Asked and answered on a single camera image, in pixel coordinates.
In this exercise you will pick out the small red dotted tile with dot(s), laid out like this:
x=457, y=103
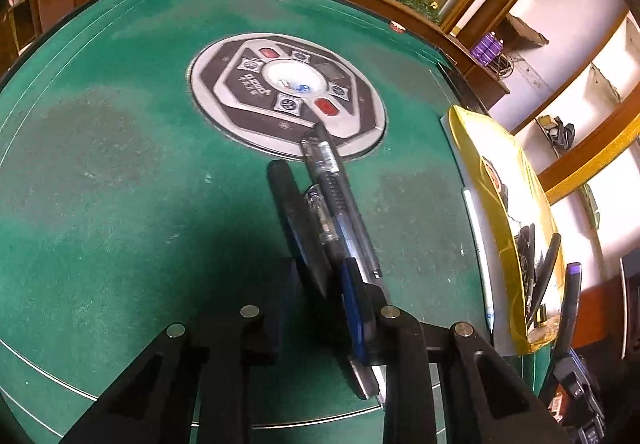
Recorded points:
x=397, y=27

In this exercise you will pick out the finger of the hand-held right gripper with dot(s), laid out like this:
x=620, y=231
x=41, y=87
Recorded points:
x=570, y=294

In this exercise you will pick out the clear gel pen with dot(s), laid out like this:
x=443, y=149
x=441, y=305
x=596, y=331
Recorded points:
x=322, y=219

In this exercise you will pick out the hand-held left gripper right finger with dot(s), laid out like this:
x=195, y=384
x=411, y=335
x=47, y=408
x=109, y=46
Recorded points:
x=356, y=319

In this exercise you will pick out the pack of purple bottles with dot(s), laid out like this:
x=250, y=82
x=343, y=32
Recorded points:
x=487, y=49

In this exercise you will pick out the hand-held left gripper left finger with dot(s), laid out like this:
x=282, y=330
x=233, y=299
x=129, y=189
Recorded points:
x=280, y=304

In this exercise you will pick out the brown cardboard piece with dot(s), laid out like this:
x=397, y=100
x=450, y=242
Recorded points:
x=525, y=31

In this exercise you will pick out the clear pen black grip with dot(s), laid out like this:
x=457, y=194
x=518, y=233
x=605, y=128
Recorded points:
x=325, y=164

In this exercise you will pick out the round table control panel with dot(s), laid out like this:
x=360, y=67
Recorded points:
x=240, y=89

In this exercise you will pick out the black tape roll red core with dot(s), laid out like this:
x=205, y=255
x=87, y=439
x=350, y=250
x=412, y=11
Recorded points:
x=495, y=179

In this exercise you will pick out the yellow rimmed white tray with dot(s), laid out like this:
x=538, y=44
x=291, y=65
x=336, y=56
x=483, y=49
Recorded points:
x=490, y=144

